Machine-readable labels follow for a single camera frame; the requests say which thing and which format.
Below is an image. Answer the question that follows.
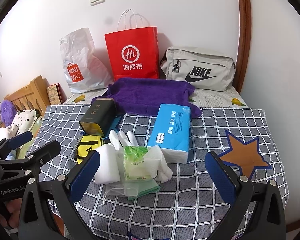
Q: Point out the white foam block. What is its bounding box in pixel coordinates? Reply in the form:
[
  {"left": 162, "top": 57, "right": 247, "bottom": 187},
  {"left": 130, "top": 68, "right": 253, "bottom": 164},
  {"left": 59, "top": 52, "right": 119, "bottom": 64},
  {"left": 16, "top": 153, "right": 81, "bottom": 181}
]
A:
[{"left": 94, "top": 144, "right": 120, "bottom": 185}]

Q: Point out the yellow Adidas pouch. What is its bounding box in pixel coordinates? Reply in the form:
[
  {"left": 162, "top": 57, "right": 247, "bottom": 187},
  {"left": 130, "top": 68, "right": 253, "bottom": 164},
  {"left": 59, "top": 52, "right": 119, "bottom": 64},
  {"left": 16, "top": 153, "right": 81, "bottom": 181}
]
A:
[{"left": 74, "top": 135, "right": 103, "bottom": 164}]

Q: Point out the light green cloth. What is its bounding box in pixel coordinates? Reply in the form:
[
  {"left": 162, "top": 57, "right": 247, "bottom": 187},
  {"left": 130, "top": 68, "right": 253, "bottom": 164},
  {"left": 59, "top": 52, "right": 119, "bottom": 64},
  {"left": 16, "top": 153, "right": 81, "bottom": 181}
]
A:
[{"left": 126, "top": 179, "right": 160, "bottom": 200}]

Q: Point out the bubble wrap sheet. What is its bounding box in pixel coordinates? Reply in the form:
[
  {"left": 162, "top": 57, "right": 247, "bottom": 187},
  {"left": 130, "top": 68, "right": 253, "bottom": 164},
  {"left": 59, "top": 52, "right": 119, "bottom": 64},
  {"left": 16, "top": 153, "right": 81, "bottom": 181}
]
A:
[{"left": 115, "top": 146, "right": 169, "bottom": 183}]

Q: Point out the white cotton glove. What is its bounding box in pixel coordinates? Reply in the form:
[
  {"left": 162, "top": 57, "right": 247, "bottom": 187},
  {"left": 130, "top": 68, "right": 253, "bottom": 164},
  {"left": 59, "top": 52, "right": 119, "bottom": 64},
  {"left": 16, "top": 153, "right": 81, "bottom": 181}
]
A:
[{"left": 109, "top": 130, "right": 173, "bottom": 181}]

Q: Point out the green wet wipes pack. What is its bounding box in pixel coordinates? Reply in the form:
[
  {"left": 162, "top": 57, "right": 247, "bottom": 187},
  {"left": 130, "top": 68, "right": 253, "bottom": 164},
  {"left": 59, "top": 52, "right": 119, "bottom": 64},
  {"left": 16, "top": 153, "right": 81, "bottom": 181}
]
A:
[{"left": 123, "top": 146, "right": 152, "bottom": 181}]

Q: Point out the person's left hand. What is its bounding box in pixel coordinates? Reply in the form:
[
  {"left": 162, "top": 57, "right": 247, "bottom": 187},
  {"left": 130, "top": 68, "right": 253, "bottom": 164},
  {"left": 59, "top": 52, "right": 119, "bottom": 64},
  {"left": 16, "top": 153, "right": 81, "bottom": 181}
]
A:
[{"left": 0, "top": 198, "right": 23, "bottom": 228}]

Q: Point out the white spotted plush pillow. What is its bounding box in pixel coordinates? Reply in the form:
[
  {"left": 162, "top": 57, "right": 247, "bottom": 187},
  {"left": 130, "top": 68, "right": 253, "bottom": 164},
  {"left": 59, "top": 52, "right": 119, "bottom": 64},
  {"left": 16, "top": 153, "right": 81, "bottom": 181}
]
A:
[{"left": 10, "top": 109, "right": 37, "bottom": 136}]

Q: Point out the purple plush toy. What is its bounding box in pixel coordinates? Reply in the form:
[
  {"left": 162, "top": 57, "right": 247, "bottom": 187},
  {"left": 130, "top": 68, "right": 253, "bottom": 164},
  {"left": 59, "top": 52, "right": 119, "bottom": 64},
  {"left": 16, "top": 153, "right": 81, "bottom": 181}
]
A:
[{"left": 0, "top": 100, "right": 17, "bottom": 126}]

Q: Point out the white face mask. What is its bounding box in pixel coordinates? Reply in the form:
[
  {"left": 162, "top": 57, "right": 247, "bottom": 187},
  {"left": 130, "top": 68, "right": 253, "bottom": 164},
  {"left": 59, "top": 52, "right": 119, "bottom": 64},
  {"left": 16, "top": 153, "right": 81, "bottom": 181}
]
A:
[{"left": 101, "top": 181, "right": 139, "bottom": 206}]

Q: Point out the grey checkered blanket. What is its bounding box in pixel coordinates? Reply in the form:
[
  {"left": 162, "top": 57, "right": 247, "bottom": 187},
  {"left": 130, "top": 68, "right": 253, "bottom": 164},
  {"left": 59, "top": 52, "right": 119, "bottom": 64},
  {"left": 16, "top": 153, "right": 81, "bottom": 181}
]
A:
[{"left": 27, "top": 105, "right": 289, "bottom": 239}]

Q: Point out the small decorated book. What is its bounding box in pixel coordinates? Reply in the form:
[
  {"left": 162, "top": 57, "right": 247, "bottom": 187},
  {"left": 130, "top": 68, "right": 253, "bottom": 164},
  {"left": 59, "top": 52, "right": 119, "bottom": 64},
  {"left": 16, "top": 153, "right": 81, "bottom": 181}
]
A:
[{"left": 46, "top": 83, "right": 63, "bottom": 105}]

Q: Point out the dark green tea tin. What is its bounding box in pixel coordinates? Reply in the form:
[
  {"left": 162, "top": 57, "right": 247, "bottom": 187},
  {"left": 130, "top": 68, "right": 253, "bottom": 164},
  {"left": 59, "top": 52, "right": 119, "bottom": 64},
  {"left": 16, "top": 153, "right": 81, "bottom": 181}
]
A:
[{"left": 79, "top": 98, "right": 117, "bottom": 137}]

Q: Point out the white Miniso plastic bag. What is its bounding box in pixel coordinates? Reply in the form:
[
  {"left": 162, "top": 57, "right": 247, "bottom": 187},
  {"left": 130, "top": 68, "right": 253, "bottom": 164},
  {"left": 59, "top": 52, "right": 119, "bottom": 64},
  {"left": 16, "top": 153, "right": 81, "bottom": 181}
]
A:
[{"left": 59, "top": 28, "right": 113, "bottom": 94}]

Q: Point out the blue tissue pack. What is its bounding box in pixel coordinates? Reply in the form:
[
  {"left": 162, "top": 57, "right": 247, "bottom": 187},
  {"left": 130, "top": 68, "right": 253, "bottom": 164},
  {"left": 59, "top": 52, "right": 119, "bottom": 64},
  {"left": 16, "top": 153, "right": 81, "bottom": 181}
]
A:
[{"left": 147, "top": 104, "right": 191, "bottom": 164}]

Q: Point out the purple towel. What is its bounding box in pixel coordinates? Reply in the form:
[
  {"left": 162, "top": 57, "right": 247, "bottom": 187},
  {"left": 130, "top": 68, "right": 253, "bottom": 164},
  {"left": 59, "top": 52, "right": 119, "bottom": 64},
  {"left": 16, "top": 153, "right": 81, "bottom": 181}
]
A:
[{"left": 91, "top": 77, "right": 202, "bottom": 118}]

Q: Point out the red Haidilao paper bag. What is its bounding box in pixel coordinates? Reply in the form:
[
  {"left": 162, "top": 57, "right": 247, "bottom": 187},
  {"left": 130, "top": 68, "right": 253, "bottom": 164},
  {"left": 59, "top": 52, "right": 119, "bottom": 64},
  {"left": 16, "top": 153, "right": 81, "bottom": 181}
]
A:
[{"left": 104, "top": 27, "right": 159, "bottom": 80}]

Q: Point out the beige Nike waist bag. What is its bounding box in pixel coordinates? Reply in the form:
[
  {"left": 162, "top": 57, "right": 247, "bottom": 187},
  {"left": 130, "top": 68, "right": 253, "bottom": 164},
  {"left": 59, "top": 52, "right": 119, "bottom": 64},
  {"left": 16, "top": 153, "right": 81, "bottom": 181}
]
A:
[{"left": 160, "top": 47, "right": 236, "bottom": 92}]

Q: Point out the brown wooden door frame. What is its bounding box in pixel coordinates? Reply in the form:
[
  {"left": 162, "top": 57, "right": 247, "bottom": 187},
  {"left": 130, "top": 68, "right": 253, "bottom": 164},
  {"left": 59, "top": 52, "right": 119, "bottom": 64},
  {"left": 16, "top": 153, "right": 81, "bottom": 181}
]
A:
[{"left": 232, "top": 0, "right": 252, "bottom": 93}]

